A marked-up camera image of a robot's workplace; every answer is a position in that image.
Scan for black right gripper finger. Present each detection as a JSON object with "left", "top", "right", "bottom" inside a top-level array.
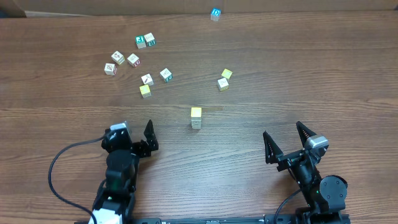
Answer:
[
  {"left": 263, "top": 131, "right": 284, "bottom": 164},
  {"left": 296, "top": 121, "right": 317, "bottom": 148}
]

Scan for yellow block letter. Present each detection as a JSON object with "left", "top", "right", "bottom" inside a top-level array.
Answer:
[{"left": 191, "top": 107, "right": 202, "bottom": 118}]

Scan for letter A wooden block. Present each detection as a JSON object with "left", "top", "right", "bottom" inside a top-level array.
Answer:
[{"left": 160, "top": 68, "right": 173, "bottom": 83}]

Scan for red number three block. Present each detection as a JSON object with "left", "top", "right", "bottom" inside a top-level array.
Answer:
[{"left": 127, "top": 54, "right": 141, "bottom": 68}]

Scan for number five green block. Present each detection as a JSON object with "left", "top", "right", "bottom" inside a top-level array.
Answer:
[{"left": 144, "top": 32, "right": 156, "bottom": 47}]

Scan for letter B wooden block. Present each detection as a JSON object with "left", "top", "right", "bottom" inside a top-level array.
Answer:
[{"left": 192, "top": 124, "right": 201, "bottom": 129}]

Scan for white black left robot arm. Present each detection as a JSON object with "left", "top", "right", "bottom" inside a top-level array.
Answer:
[{"left": 88, "top": 120, "right": 159, "bottom": 224}]

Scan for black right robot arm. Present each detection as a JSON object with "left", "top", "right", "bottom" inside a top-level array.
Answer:
[{"left": 263, "top": 121, "right": 351, "bottom": 224}]

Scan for yellow block far left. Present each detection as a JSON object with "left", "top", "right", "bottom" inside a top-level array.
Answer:
[{"left": 139, "top": 85, "right": 152, "bottom": 98}]

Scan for hammer picture block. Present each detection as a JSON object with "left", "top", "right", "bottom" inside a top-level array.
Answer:
[{"left": 141, "top": 73, "right": 154, "bottom": 86}]

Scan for wooden block crossed picture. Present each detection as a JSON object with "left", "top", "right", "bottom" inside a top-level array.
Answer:
[{"left": 104, "top": 63, "right": 117, "bottom": 76}]

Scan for wooden block red picture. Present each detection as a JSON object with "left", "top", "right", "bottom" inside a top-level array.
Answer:
[{"left": 111, "top": 51, "right": 125, "bottom": 65}]

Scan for scissors picture wooden block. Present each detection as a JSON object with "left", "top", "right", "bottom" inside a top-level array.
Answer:
[{"left": 217, "top": 78, "right": 229, "bottom": 91}]

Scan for yellow topped acorn block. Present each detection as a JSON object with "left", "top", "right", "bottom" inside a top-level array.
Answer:
[{"left": 221, "top": 68, "right": 233, "bottom": 80}]

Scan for green letter H block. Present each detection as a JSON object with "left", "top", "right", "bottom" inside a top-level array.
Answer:
[{"left": 135, "top": 35, "right": 147, "bottom": 49}]

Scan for blue letter D block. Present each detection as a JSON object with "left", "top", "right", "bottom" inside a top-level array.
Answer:
[{"left": 210, "top": 8, "right": 221, "bottom": 21}]

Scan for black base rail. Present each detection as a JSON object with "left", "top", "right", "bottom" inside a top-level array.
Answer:
[{"left": 74, "top": 213, "right": 351, "bottom": 224}]

